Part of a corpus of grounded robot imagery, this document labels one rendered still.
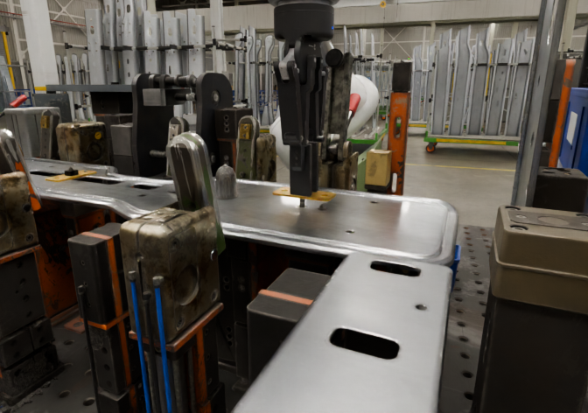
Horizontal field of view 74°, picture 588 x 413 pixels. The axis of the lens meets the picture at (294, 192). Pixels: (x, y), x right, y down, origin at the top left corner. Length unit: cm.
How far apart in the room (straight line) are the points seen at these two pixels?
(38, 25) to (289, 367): 448
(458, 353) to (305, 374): 58
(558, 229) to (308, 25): 33
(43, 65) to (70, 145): 359
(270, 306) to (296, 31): 31
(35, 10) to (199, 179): 429
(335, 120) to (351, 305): 41
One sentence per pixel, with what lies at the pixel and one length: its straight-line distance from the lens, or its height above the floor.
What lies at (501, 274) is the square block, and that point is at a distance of 36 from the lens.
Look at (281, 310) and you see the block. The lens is 35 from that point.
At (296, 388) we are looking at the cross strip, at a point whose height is 100.
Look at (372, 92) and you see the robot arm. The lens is 135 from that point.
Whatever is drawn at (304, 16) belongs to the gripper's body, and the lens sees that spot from 50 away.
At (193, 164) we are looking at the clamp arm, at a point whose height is 109.
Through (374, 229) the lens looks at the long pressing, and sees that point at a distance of 48.
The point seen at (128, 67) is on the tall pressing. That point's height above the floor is 137.
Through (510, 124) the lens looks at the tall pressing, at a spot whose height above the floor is 50.
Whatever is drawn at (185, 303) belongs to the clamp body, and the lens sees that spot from 41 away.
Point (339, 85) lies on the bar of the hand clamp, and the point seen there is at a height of 116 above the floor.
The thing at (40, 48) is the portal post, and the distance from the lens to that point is 461.
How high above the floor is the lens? 117
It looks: 15 degrees down
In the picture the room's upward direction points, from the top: straight up
